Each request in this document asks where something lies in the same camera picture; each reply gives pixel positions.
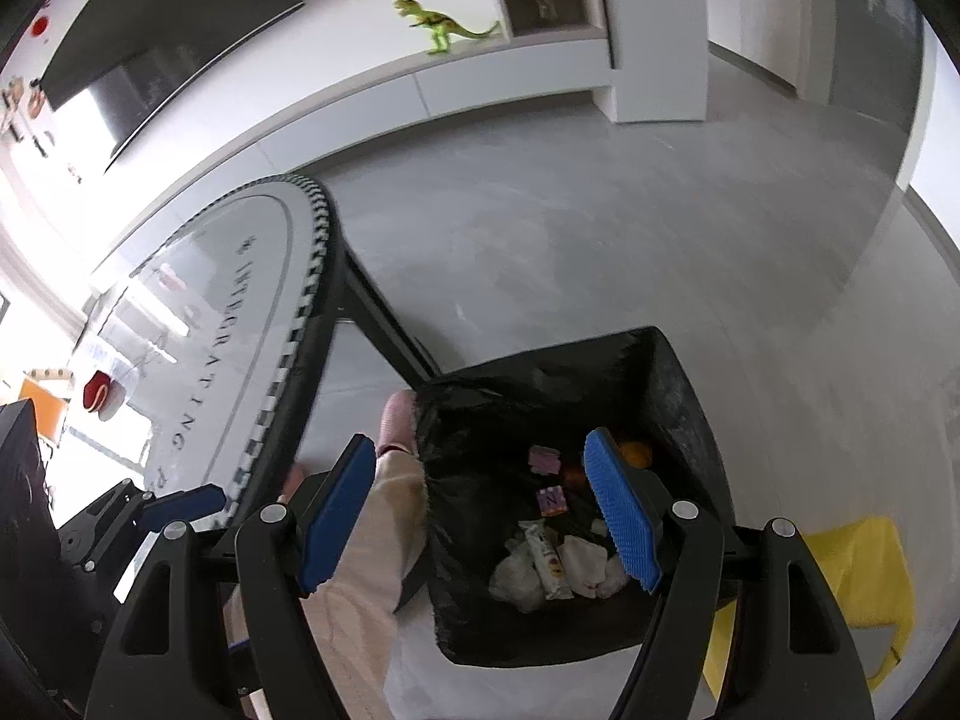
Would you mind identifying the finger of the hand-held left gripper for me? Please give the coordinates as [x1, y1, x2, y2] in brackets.
[58, 481, 227, 572]

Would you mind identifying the green toy dinosaur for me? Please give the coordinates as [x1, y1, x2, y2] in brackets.
[394, 0, 500, 56]

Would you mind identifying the black wall television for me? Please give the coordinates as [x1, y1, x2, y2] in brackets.
[41, 0, 305, 173]

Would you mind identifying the white crumpled tissue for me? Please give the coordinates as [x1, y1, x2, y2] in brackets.
[489, 536, 545, 612]
[559, 517, 629, 599]

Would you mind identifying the round white table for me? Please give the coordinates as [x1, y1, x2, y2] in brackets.
[64, 174, 443, 533]

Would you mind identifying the person's leg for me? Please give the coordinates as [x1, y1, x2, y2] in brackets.
[225, 454, 428, 720]

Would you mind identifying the red striped packet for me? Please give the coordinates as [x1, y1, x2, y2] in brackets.
[81, 371, 125, 421]

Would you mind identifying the white low cabinet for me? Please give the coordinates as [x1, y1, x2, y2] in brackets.
[255, 37, 612, 175]

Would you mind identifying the white snack wrapper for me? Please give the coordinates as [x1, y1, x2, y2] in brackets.
[525, 523, 575, 601]

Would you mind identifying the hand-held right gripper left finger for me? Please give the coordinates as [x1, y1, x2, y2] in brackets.
[82, 433, 377, 720]

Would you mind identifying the black bag lined bin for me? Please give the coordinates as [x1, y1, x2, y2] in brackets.
[412, 326, 740, 668]

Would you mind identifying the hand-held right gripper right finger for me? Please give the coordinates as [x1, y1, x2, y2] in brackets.
[583, 427, 875, 720]

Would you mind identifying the yellow cloth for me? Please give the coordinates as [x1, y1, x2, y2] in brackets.
[701, 516, 917, 691]

